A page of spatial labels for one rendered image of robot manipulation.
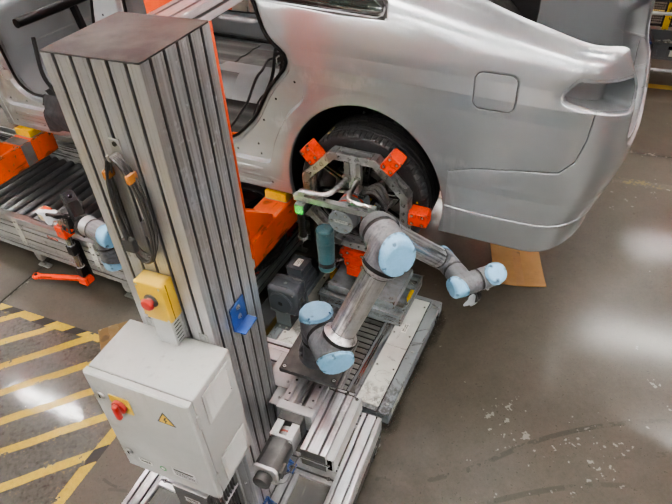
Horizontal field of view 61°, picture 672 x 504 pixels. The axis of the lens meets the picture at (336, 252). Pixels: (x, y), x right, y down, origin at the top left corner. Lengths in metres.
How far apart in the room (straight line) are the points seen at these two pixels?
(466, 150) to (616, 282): 1.68
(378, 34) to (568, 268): 2.06
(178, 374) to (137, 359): 0.14
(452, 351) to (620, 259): 1.36
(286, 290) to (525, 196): 1.26
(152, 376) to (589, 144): 1.76
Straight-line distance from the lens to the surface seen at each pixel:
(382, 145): 2.59
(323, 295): 3.26
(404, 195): 2.57
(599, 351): 3.40
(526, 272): 3.73
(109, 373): 1.68
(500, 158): 2.46
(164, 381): 1.60
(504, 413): 3.01
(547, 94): 2.31
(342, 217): 2.59
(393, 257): 1.63
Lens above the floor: 2.43
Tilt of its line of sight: 40 degrees down
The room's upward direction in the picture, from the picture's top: 3 degrees counter-clockwise
